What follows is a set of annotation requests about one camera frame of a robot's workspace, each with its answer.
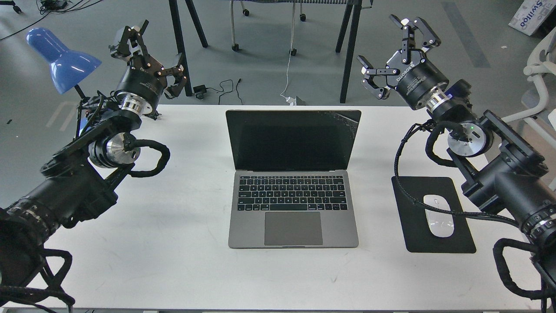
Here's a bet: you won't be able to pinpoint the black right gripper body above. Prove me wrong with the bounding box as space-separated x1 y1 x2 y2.
386 49 449 110

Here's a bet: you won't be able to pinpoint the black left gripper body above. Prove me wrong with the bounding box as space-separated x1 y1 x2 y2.
115 52 168 116

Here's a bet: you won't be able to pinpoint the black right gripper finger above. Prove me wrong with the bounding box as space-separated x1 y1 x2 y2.
389 14 442 63
357 55 401 100

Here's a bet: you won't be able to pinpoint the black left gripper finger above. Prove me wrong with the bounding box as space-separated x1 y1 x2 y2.
156 53 188 99
109 20 149 66

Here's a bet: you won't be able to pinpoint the grey laptop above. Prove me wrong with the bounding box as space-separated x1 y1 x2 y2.
225 110 362 248

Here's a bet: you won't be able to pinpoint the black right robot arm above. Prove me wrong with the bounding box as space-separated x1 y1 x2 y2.
358 14 555 313

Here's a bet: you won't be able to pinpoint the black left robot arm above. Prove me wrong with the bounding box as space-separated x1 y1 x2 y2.
0 20 188 312

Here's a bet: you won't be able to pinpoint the blue desk lamp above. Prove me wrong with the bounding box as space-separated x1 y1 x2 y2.
26 27 102 94

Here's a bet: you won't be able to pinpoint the white cardboard box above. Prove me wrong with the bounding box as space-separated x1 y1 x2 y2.
508 0 556 36

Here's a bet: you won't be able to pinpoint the white office chair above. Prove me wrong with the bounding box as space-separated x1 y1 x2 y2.
502 29 556 148

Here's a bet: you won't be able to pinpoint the white computer mouse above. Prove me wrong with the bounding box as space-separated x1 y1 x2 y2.
423 194 455 238

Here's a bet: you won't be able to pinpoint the black mouse pad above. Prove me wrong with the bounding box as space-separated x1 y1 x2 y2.
391 176 477 253

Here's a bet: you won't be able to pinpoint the black table frame legs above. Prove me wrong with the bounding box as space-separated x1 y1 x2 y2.
168 0 363 104

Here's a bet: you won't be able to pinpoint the black power adapter cable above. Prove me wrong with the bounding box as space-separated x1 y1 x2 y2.
193 78 244 106

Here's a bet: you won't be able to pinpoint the black cables on floor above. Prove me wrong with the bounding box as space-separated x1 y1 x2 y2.
0 0 105 42

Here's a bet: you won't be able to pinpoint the white charger cable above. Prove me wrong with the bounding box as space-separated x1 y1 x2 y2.
280 0 307 106

